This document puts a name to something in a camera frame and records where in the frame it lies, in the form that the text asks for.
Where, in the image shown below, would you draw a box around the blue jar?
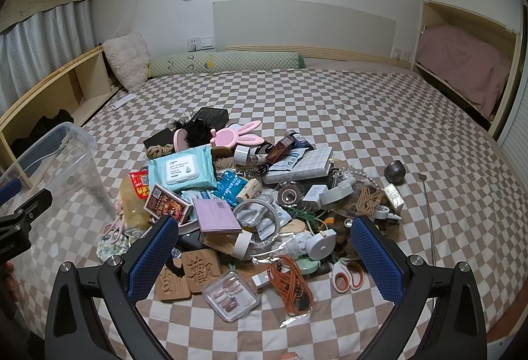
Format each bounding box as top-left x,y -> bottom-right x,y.
284,130 -> 312,150

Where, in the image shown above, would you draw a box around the person's left hand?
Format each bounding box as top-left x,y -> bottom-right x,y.
0,261 -> 19,303

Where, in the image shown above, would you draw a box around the floral fabric pouch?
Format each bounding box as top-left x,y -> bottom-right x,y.
97,234 -> 133,266

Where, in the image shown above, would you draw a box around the red-brown playing card box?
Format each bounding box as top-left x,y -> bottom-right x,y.
144,183 -> 194,225

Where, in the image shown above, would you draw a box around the purple card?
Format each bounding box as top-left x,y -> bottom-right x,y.
193,198 -> 243,233

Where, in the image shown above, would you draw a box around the beige compact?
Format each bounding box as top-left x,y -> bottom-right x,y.
284,217 -> 308,235

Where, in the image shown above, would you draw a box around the white grid notebook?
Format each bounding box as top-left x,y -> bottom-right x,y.
262,146 -> 334,184

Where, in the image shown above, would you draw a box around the wooden headboard rail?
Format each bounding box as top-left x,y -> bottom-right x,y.
225,47 -> 413,72

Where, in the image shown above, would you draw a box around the large white tape ring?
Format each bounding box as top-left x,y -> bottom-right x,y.
233,199 -> 282,229

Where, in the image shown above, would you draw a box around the grey round knob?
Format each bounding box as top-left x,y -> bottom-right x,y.
383,160 -> 407,183

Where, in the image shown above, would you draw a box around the clear zip bag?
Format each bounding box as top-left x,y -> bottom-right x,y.
326,179 -> 390,220

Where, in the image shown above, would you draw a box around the pink blanket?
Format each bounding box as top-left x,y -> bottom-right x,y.
416,24 -> 514,121

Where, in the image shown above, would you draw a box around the blue packet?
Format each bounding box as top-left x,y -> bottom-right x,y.
216,172 -> 252,207

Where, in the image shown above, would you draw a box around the pink rabbit mirror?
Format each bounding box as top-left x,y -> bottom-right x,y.
210,121 -> 275,148

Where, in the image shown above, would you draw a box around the red snack packet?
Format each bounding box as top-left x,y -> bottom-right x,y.
128,170 -> 151,202

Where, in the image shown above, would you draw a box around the white mop yarn bundle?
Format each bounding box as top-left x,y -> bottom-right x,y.
286,234 -> 311,258

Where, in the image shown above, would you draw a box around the white slatted door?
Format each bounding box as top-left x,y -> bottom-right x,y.
497,96 -> 528,196

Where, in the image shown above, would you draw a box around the pink scissors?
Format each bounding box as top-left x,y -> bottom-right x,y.
101,215 -> 128,245

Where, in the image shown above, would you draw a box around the clear plastic container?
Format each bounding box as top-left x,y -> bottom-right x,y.
0,122 -> 117,303

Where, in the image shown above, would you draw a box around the white round tape measure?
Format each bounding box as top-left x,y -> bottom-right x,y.
306,230 -> 339,262

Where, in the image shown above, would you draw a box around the orange white scissors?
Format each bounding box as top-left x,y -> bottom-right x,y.
332,259 -> 366,294

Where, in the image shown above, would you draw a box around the teal wet wipes pack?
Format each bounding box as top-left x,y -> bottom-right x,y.
148,145 -> 218,192

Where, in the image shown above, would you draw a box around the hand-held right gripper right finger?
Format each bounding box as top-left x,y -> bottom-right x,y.
350,215 -> 489,360

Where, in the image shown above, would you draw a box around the mint green case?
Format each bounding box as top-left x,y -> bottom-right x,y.
295,257 -> 323,276

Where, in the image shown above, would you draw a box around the fluffy white pillow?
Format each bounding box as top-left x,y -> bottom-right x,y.
102,34 -> 150,92

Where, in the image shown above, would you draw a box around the brown tape roll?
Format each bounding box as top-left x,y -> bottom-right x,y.
277,184 -> 304,207

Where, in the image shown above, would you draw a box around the small white box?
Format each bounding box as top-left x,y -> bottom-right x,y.
237,179 -> 262,204

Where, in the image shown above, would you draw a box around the gold white box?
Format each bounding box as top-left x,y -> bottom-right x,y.
383,183 -> 406,216

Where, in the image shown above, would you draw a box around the brown leather insole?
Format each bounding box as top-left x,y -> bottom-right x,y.
229,260 -> 269,276

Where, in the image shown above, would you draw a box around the clear fake nail box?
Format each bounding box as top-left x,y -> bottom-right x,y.
202,270 -> 260,323

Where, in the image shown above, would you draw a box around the small black box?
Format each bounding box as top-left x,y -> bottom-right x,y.
143,129 -> 176,150

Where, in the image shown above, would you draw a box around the beige rope coil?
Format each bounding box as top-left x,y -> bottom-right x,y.
146,143 -> 179,160

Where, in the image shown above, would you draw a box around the black cloth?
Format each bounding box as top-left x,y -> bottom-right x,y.
10,109 -> 75,163

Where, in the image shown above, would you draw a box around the white tape dispenser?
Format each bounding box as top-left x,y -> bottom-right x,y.
319,174 -> 357,206

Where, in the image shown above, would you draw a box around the grey curtain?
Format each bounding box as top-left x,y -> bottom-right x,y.
0,0 -> 95,109

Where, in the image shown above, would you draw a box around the amber translucent case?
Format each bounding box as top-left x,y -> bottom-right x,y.
119,179 -> 151,231

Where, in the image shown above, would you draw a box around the green clip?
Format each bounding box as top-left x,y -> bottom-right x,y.
289,208 -> 326,229

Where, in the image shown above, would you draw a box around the brown fur scarf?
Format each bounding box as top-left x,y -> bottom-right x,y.
330,195 -> 404,257

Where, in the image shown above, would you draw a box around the white plastic hook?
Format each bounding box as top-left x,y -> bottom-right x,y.
373,205 -> 403,222

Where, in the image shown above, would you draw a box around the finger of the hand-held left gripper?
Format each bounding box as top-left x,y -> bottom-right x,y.
0,179 -> 22,203
0,189 -> 53,229

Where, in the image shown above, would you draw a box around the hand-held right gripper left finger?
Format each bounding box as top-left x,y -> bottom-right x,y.
45,215 -> 180,360

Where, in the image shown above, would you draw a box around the clear toothpick holder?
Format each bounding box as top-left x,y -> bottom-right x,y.
202,234 -> 240,257

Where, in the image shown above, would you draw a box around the black feather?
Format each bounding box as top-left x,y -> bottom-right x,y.
171,108 -> 215,147

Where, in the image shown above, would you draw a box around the green bolster pillow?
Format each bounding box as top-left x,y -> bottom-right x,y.
148,51 -> 306,79

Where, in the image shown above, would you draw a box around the wooden bedside shelf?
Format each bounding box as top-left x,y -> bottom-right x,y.
0,44 -> 118,188

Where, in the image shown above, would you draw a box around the carved wooden block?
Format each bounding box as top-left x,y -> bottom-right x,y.
154,259 -> 192,302
181,248 -> 223,295

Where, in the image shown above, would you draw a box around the white charger adapter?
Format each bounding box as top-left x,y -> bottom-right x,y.
303,184 -> 328,212

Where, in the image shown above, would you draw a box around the beaded tiara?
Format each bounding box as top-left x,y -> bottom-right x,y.
330,167 -> 375,191

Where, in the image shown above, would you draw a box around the beige hair tie bundle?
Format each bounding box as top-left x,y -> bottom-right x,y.
355,184 -> 385,216

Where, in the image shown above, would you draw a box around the metal telescopic rod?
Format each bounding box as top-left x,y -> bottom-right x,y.
417,174 -> 438,266

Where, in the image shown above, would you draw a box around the orange beaded cord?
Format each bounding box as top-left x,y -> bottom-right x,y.
266,255 -> 316,313

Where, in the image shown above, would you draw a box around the brown box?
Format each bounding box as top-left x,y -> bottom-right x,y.
266,137 -> 293,165

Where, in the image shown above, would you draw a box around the black strap pouch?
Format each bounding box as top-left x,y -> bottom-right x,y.
177,234 -> 203,251

